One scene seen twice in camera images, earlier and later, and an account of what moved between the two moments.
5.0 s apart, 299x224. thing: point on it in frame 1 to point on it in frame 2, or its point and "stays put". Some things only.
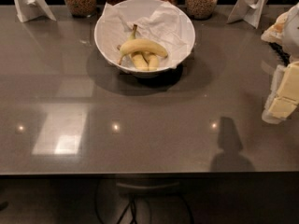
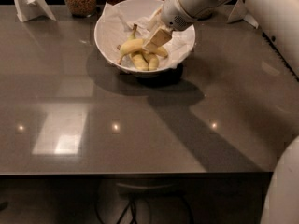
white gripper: x=292 y=32 to x=172 y=12
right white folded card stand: x=251 y=4 stays put
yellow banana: x=140 y=46 stays put
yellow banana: x=137 y=58 stays put
